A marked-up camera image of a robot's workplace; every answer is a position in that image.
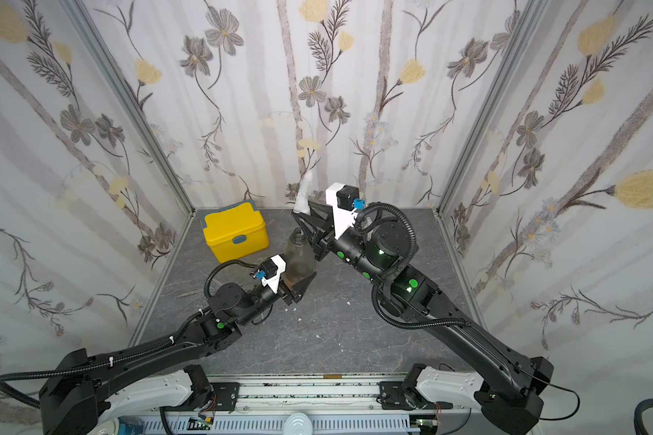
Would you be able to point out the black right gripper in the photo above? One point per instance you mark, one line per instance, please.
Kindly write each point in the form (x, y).
(324, 233)

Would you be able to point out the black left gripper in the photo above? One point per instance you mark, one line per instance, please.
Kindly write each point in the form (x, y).
(295, 293)

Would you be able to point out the clear spray nozzle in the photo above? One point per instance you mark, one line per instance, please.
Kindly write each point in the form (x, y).
(302, 199)

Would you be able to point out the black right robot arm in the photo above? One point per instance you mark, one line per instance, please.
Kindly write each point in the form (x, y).
(379, 242)

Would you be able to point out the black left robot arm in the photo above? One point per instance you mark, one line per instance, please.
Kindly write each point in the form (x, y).
(81, 391)

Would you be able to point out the yellow plastic storage box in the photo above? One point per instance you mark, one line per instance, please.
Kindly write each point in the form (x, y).
(236, 231)

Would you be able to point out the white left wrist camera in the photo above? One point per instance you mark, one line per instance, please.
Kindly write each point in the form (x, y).
(270, 271)

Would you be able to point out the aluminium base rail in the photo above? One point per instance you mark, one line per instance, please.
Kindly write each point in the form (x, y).
(354, 403)

